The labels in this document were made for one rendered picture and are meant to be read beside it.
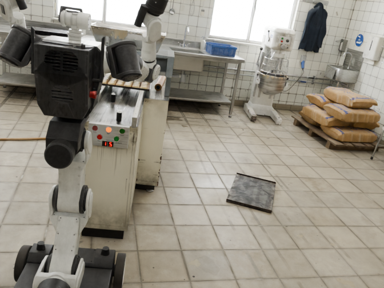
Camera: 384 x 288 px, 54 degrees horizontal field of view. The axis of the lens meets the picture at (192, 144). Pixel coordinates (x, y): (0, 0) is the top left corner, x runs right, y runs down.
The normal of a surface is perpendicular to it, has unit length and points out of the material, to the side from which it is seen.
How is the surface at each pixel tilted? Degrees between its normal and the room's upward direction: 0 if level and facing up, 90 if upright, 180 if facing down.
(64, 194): 76
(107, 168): 90
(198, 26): 90
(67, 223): 58
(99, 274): 0
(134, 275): 0
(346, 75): 91
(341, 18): 90
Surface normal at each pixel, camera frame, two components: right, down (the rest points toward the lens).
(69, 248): 0.12, -0.18
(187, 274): 0.15, -0.92
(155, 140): 0.06, 0.36
